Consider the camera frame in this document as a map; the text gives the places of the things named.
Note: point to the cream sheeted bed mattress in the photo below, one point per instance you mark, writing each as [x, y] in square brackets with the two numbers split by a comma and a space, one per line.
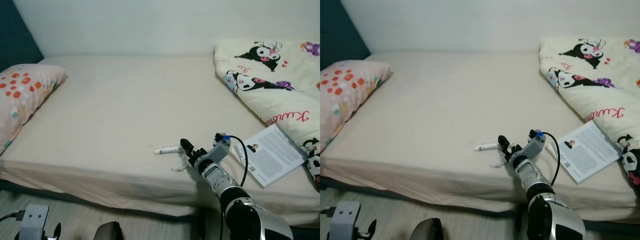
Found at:
[130, 105]
[450, 100]

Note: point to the cream cartoon print duvet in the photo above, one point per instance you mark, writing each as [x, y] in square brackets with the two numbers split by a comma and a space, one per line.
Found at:
[595, 75]
[270, 80]

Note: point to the white tube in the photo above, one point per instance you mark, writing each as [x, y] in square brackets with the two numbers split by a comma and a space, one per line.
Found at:
[485, 147]
[167, 150]

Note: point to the teal bed frame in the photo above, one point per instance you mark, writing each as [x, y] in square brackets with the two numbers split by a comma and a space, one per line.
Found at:
[75, 197]
[400, 192]

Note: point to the white paperback book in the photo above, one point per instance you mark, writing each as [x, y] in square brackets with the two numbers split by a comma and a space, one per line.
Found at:
[272, 155]
[590, 150]

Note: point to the white tissue scrap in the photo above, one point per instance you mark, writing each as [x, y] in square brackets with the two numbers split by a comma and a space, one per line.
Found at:
[498, 162]
[181, 165]

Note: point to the pink flowered pillow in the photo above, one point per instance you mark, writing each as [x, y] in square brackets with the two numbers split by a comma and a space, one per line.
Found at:
[347, 95]
[22, 97]

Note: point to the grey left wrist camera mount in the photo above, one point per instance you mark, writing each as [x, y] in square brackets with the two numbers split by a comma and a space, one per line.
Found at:
[34, 220]
[345, 217]

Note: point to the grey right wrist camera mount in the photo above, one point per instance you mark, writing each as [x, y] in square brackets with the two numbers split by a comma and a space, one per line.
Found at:
[534, 144]
[221, 147]

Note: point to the dark robot leg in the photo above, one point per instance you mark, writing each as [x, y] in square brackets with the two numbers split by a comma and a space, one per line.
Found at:
[109, 232]
[426, 230]

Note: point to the teal padded headboard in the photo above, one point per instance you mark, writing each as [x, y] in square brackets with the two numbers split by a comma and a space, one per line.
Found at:
[342, 30]
[15, 35]

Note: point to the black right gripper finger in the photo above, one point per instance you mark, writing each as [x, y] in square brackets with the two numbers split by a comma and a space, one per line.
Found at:
[503, 142]
[515, 146]
[197, 149]
[186, 146]

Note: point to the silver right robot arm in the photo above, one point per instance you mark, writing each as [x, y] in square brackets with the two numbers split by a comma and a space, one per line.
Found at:
[235, 200]
[545, 210]

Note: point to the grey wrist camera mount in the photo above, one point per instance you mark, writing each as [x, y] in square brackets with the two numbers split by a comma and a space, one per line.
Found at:
[221, 147]
[345, 217]
[534, 144]
[34, 220]

